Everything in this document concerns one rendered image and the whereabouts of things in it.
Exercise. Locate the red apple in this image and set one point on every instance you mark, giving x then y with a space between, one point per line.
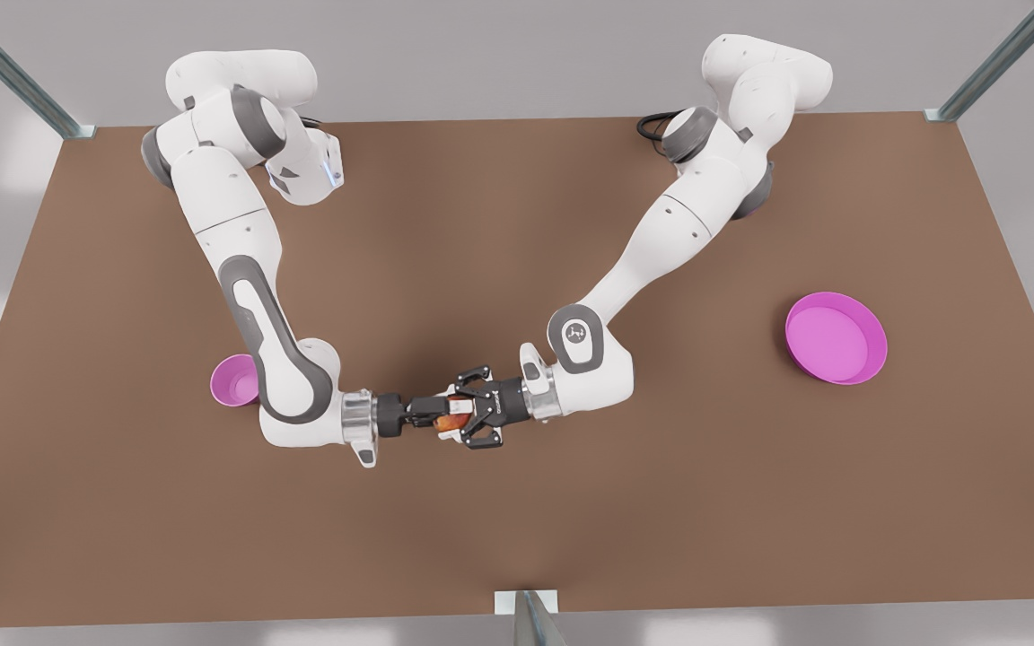
454 420

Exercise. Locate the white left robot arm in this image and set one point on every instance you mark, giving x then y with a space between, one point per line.
687 215

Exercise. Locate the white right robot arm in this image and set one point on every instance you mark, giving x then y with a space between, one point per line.
230 224

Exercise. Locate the pink bowl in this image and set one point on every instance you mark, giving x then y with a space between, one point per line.
235 380

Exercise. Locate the pink plate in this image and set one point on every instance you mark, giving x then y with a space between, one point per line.
833 338

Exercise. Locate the silver frame post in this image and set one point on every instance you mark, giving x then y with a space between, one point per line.
530 619
997 61
10 70

